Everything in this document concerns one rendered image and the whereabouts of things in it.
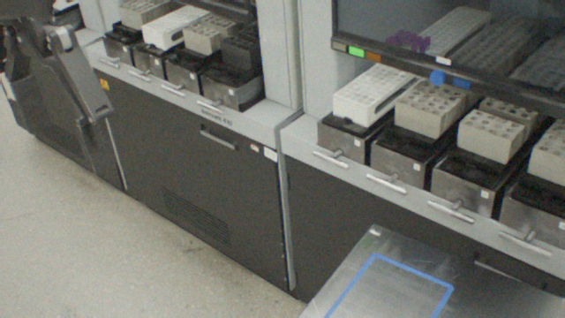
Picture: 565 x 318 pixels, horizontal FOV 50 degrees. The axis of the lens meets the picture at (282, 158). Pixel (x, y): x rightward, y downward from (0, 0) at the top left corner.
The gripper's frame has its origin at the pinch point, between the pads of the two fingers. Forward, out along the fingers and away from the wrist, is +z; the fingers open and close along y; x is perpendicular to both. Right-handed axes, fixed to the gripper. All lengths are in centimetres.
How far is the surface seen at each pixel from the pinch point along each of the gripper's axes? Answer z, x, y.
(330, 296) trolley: 38.1, 25.0, 18.3
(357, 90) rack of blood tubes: 34, 76, -12
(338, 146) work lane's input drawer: 44, 66, -11
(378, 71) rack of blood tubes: 34, 85, -13
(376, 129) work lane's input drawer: 40, 71, -4
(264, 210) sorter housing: 79, 66, -38
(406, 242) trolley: 38, 43, 22
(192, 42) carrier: 36, 73, -68
